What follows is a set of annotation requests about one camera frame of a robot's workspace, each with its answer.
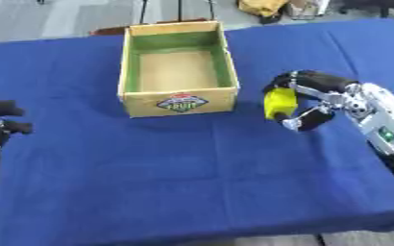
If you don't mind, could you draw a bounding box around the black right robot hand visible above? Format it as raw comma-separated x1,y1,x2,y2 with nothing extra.
262,69,362,133

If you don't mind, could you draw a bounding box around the yellow block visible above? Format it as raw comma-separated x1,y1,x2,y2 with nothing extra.
262,87,300,121

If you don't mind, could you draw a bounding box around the tan cardboard box green inside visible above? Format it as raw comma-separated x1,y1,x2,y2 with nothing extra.
116,20,241,118

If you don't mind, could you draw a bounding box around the black office chair base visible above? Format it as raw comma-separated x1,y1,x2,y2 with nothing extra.
338,0,394,18

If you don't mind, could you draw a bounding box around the yellow bag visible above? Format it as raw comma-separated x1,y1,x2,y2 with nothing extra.
235,0,291,18

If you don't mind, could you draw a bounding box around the wooden chair with black legs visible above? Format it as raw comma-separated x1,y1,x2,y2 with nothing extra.
87,0,217,37

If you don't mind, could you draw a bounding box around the white wire basket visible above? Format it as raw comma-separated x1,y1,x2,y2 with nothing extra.
285,0,332,19

